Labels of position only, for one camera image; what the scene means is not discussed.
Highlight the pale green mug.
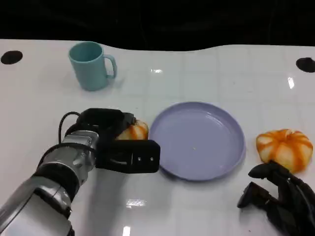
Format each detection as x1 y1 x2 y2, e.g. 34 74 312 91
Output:
68 41 118 91

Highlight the lilac plate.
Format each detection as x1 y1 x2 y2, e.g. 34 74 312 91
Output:
149 101 247 182

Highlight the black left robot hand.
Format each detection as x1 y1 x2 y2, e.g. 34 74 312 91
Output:
76 108 138 148

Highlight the orange and white bread roll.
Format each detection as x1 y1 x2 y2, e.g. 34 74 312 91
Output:
115 119 150 141
255 128 314 173

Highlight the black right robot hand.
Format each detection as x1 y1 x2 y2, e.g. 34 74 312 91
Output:
236 161 315 236

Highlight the black table grommet hole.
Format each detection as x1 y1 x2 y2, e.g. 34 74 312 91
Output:
295 57 315 73
0 50 24 65

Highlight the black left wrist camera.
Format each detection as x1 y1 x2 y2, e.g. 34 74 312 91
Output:
94 139 161 174

